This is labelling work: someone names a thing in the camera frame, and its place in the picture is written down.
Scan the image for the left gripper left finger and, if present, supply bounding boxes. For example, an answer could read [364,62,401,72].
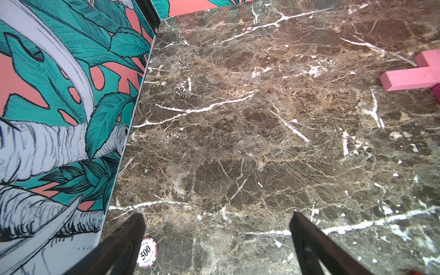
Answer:
[65,213,146,275]

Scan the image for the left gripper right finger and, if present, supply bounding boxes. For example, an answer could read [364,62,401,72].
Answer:
[289,212,371,275]

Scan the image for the magenta block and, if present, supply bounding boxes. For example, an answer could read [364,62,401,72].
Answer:
[431,84,440,103]

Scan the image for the pink block top pair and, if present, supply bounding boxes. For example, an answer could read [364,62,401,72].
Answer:
[415,50,440,68]
[380,67,440,92]

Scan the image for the poker chip white maroon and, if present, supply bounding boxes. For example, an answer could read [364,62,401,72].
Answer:
[137,237,159,269]

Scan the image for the black left frame post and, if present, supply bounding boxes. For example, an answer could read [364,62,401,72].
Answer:
[133,0,160,34]

